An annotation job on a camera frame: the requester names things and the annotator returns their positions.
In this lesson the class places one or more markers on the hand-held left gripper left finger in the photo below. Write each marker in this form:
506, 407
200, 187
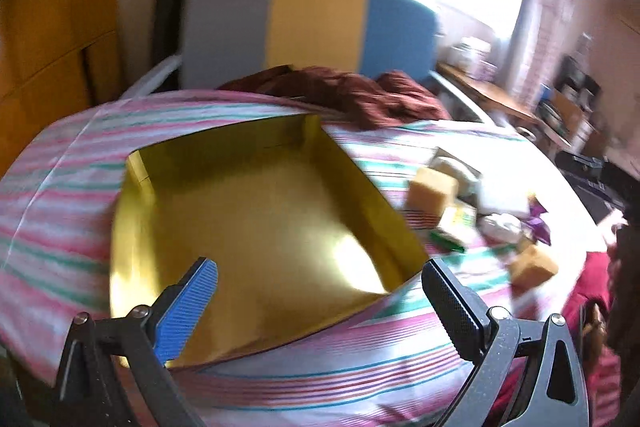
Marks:
187, 307

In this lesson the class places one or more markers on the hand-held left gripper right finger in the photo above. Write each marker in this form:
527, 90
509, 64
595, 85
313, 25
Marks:
455, 307

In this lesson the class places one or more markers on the green cracker packet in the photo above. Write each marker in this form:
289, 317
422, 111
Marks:
455, 227

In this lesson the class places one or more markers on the yellow sponge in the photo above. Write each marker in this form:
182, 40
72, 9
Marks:
432, 189
534, 267

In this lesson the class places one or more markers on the white plastic bag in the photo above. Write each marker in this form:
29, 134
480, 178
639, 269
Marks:
500, 227

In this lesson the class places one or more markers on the purple plastic bag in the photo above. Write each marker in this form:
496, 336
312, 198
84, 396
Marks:
537, 227

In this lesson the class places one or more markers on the white foam block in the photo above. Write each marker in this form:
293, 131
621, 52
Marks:
502, 199

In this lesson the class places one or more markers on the gold metal tin box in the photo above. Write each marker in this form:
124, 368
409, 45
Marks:
250, 207

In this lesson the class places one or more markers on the white cardboard box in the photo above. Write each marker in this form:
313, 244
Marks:
452, 164

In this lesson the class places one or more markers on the person's red clothing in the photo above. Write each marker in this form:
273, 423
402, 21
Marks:
590, 277

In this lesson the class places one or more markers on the black case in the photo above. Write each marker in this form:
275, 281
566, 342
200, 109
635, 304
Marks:
590, 177

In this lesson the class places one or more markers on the pink green striped tablecloth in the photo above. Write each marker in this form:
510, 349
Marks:
65, 207

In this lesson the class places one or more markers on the cluttered metal rack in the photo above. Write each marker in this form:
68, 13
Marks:
572, 102

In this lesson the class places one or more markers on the wooden side table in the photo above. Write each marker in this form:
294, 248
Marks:
480, 89

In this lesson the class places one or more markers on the brown red garment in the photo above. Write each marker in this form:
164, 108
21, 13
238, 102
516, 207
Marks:
360, 94

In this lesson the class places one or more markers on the purple white box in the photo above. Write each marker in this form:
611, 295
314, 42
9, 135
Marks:
486, 68

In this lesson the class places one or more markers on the tall white box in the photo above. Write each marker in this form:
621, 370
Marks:
460, 52

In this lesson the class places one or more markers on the pink patterned curtain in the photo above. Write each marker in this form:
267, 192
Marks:
540, 32

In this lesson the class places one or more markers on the black rolled mat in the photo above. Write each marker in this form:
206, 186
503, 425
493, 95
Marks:
170, 7

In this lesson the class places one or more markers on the wooden wardrobe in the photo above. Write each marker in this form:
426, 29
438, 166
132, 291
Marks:
50, 32

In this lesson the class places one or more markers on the grey yellow blue chair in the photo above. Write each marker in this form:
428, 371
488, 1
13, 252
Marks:
315, 22

